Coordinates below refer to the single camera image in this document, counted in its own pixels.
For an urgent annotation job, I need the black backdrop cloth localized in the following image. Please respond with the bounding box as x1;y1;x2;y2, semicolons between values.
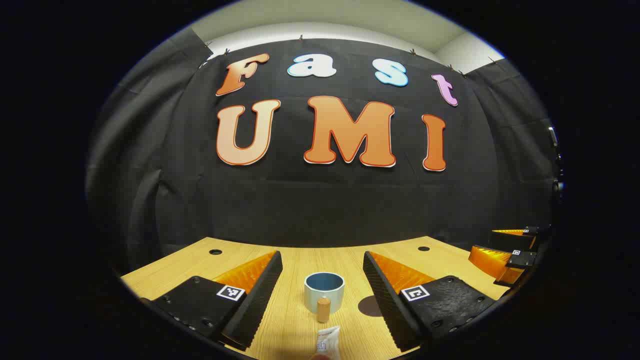
85;27;563;273

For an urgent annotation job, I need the wooden desktop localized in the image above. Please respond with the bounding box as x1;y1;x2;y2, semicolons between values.
120;236;511;360

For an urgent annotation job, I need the white toothpaste tube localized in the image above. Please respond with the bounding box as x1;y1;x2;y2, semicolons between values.
315;326;342;360

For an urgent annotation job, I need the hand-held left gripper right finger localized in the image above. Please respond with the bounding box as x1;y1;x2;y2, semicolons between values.
362;250;497;353

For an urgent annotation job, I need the pale blue cup wooden handle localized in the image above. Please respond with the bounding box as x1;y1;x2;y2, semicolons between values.
304;272;346;324

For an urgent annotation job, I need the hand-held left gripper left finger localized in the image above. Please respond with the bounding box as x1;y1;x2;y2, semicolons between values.
140;250;284;351

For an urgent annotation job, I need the dark round coaster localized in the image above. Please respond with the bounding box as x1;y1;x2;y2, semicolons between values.
358;295;383;318

